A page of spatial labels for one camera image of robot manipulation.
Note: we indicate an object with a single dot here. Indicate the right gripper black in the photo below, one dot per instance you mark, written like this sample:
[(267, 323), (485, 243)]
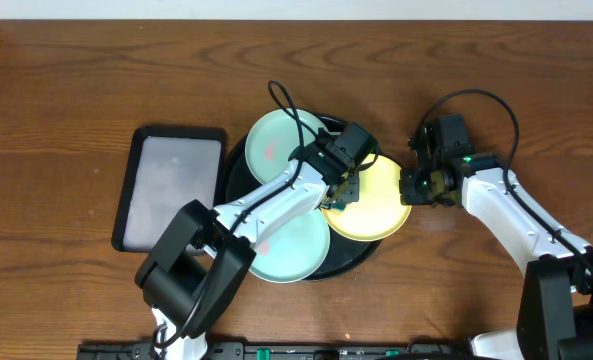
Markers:
[(409, 194)]

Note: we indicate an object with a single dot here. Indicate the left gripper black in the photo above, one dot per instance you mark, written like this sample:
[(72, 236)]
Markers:
[(355, 194)]

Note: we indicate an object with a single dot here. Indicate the green yellow sponge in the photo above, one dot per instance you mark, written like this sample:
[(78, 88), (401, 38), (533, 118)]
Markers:
[(339, 204)]

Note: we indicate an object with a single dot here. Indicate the yellow plate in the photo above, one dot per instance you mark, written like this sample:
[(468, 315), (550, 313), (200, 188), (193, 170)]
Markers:
[(378, 212)]

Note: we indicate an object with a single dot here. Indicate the mint green plate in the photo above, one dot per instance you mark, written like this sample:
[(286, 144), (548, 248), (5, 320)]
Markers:
[(269, 144), (295, 251)]

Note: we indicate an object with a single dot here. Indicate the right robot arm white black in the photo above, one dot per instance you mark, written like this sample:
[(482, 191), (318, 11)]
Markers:
[(555, 319)]

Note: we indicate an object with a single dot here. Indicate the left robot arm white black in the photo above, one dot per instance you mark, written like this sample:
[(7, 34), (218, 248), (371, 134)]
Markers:
[(195, 269)]

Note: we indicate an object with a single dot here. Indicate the rectangular black grey tray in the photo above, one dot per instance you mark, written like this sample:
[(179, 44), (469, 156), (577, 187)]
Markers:
[(168, 166)]

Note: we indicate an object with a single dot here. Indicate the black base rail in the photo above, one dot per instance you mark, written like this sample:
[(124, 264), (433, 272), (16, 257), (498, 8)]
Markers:
[(201, 349)]

